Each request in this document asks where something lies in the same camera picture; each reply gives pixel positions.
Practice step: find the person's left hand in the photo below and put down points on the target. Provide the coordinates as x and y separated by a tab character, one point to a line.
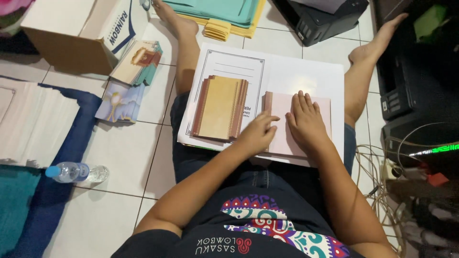
256	136

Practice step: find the person's right hand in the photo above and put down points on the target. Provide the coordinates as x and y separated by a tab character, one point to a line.
308	125

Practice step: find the pink card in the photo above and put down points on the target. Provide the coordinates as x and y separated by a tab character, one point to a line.
279	118

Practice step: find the stack of tan folded cards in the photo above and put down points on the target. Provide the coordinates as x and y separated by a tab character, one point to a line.
218	107

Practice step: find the white bordered paper sheet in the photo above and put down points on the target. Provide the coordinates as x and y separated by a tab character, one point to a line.
297	73

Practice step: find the dark blue denim shorts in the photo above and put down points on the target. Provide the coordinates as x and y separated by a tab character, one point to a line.
200	165

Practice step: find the person's right leg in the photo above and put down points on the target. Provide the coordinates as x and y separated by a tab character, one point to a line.
362	75

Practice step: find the person's leg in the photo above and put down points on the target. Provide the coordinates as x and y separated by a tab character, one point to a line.
362	75
184	46

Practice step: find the black patterned shirt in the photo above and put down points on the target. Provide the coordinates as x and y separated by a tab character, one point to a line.
258	229

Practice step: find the white power strip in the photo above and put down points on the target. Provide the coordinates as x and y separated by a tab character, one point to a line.
391	169

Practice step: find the small black printer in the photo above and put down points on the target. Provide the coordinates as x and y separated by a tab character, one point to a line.
319	19

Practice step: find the stack of yellow paper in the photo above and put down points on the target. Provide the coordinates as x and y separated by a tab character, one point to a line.
252	27

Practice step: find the stack of yellow envelopes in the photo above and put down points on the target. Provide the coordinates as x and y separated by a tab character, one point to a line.
216	29

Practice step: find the person's left leg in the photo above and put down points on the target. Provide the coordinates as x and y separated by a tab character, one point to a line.
184	46

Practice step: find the large black printer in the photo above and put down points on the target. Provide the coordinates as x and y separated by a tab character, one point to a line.
419	82

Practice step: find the black device with green light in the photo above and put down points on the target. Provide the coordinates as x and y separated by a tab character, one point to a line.
426	139

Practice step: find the stack of teal paper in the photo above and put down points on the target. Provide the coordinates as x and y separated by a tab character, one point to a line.
222	10

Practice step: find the stack of tan teal cards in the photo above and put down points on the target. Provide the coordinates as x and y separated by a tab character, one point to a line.
138	62

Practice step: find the stack of blue printed cards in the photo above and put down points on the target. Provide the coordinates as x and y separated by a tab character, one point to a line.
120	102

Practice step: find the heap of dark clutter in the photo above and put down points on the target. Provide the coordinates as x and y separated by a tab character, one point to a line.
434	225

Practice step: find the clear plastic water bottle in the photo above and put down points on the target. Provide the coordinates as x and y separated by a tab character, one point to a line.
75	172

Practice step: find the dark blue mat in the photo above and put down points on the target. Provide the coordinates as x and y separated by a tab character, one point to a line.
68	150

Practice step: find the open cardboard box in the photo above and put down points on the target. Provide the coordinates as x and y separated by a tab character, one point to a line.
79	32

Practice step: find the stack of white paper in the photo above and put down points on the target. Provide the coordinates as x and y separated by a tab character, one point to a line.
34	123

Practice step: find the teal cloth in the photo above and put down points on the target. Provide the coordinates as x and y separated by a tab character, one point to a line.
16	208

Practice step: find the pink green cloth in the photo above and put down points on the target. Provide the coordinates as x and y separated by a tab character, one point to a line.
12	12

